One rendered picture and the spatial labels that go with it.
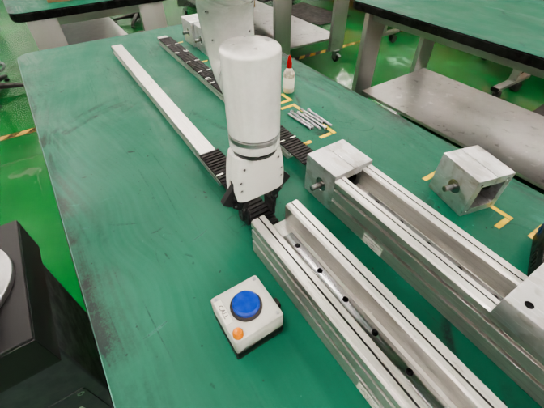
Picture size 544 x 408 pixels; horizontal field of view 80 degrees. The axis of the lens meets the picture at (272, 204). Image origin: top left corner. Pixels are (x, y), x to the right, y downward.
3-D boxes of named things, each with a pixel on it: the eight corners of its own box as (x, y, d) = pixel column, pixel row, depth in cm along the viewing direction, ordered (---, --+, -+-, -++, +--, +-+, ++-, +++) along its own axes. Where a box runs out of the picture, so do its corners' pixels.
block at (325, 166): (295, 191, 73) (298, 157, 66) (337, 172, 78) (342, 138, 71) (320, 215, 68) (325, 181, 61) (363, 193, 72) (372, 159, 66)
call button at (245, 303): (227, 304, 48) (227, 297, 46) (251, 291, 49) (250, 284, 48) (241, 326, 45) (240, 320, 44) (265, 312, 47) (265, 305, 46)
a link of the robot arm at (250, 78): (221, 118, 54) (235, 148, 48) (210, 33, 45) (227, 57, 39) (268, 109, 56) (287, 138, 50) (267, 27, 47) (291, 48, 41)
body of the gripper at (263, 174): (268, 121, 57) (268, 170, 65) (216, 138, 53) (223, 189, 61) (292, 141, 53) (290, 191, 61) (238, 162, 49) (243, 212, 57)
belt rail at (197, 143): (113, 53, 131) (111, 45, 129) (123, 51, 132) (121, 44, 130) (219, 185, 74) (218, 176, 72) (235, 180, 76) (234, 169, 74)
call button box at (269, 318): (214, 316, 52) (209, 298, 48) (265, 287, 56) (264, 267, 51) (238, 360, 47) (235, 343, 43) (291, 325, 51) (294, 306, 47)
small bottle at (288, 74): (289, 87, 109) (290, 52, 101) (295, 91, 107) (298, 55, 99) (280, 91, 108) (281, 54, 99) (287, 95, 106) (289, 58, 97)
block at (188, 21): (180, 41, 141) (175, 17, 134) (203, 36, 145) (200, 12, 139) (189, 48, 135) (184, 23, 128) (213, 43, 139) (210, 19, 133)
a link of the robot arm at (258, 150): (264, 110, 56) (264, 125, 58) (218, 125, 53) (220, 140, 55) (292, 132, 51) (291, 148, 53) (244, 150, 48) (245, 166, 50)
